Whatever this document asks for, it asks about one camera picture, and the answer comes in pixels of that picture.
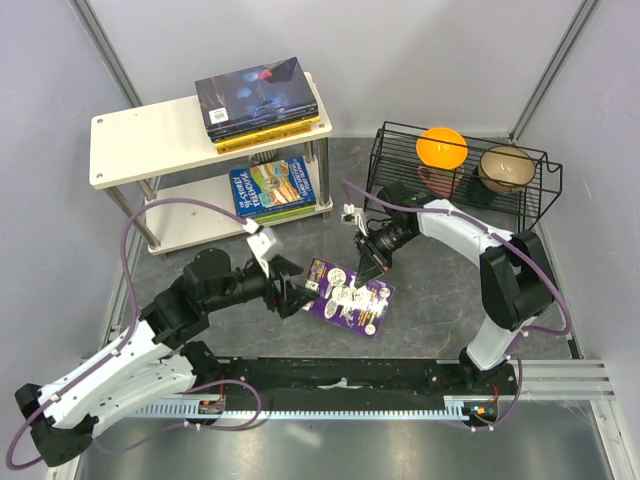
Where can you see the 91-storey treehouse book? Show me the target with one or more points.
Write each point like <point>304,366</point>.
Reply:
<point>271,188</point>

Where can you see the slotted cable duct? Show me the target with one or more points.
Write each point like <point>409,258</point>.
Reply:
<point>193,410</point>

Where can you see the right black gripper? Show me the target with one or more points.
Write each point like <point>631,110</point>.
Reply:
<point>371,264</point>

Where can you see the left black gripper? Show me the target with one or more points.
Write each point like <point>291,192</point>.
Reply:
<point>293,297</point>

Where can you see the purple robinson crusoe book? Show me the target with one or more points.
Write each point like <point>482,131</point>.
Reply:
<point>243,90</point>

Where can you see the black moon and sixpence book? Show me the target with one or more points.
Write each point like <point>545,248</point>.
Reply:
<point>221,124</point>

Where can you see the orange bowl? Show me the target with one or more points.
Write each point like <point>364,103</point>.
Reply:
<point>442,147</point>

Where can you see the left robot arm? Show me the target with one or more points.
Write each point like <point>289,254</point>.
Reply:
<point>157,355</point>

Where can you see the white two-tier shelf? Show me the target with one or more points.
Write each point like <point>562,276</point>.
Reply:
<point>136,145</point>

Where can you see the dark green cup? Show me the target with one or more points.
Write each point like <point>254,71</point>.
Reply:
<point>476,192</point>

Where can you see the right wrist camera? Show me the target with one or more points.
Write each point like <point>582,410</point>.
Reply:
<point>352,215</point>

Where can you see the white coiled object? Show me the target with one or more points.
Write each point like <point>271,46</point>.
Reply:
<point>262,157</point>

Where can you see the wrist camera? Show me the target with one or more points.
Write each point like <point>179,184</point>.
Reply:
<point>352,215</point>
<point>263,243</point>

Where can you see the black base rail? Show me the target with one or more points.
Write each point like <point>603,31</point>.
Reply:
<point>358,381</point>

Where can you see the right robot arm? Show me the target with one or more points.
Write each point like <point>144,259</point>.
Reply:
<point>516,281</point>

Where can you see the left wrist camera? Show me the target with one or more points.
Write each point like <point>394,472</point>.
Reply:
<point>263,243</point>

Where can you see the beige brown bowl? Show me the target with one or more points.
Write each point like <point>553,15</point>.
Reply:
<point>506,169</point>

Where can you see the black wire dish rack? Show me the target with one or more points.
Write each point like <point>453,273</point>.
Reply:
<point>394,159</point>

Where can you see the purple paperback book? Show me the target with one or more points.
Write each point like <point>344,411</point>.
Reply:
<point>361,310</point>

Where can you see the green cartoon book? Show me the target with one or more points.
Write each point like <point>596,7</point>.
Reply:
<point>284,214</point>

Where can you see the yellow hardcover book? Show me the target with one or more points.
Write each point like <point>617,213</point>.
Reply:
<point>265,136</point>

